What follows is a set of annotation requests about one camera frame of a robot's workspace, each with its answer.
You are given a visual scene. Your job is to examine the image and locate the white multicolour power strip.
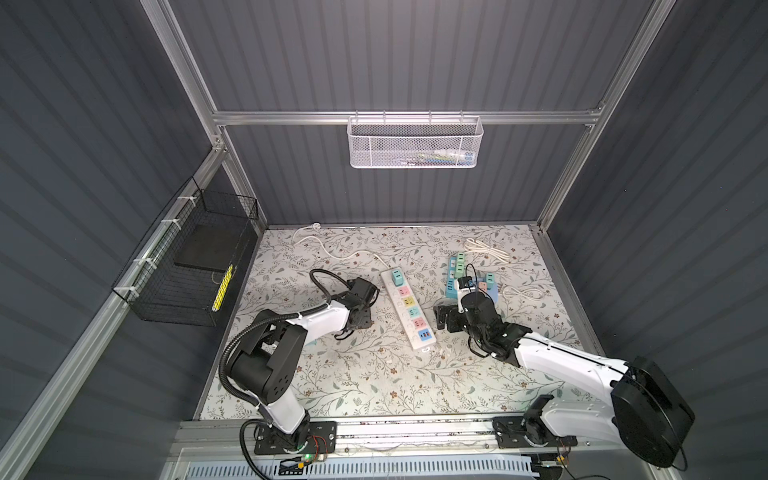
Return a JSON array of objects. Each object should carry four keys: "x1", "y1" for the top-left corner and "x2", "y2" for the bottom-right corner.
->
[{"x1": 381, "y1": 268, "x2": 437, "y2": 353}]

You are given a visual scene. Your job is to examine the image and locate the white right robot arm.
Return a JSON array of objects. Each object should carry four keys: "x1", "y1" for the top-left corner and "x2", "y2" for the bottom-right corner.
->
[{"x1": 433, "y1": 291, "x2": 695, "y2": 468}]

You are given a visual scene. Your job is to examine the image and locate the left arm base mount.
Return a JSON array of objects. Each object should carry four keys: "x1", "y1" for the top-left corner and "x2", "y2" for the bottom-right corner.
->
[{"x1": 253, "y1": 421, "x2": 338, "y2": 455}]

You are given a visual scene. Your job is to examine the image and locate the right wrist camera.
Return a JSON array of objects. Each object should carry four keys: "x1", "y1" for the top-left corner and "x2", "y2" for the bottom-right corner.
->
[{"x1": 454, "y1": 276, "x2": 473, "y2": 314}]

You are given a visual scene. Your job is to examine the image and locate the black foam pad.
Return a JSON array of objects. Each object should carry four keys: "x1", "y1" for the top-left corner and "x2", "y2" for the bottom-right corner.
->
[{"x1": 174, "y1": 225, "x2": 240, "y2": 273}]

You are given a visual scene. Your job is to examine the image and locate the items in white basket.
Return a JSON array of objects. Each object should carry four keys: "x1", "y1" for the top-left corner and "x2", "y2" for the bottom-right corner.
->
[{"x1": 398, "y1": 148, "x2": 476, "y2": 168}]

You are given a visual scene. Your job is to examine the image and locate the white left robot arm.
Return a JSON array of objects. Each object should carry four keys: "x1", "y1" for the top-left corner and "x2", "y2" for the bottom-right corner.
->
[{"x1": 218, "y1": 275, "x2": 379, "y2": 436}]

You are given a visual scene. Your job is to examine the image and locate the teal power strip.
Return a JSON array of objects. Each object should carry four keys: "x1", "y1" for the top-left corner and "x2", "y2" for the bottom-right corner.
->
[{"x1": 445, "y1": 254, "x2": 457, "y2": 300}]

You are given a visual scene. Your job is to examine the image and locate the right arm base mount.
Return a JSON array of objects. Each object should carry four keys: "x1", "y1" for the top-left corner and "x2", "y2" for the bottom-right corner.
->
[{"x1": 491, "y1": 415, "x2": 578, "y2": 449}]

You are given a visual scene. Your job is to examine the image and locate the white power strip cord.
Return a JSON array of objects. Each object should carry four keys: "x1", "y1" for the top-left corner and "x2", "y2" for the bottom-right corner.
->
[{"x1": 293, "y1": 223, "x2": 391, "y2": 271}]

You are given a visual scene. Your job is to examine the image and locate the black wire mesh basket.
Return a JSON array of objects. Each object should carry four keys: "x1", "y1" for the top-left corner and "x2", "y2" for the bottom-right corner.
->
[{"x1": 113, "y1": 180, "x2": 259, "y2": 327}]

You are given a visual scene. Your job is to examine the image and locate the white wire mesh basket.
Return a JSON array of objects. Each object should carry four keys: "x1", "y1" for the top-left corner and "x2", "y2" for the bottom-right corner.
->
[{"x1": 346, "y1": 115, "x2": 484, "y2": 170}]

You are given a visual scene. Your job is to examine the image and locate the white coiled power cable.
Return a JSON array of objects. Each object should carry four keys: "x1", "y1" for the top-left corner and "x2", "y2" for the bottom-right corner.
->
[{"x1": 463, "y1": 237, "x2": 512, "y2": 265}]

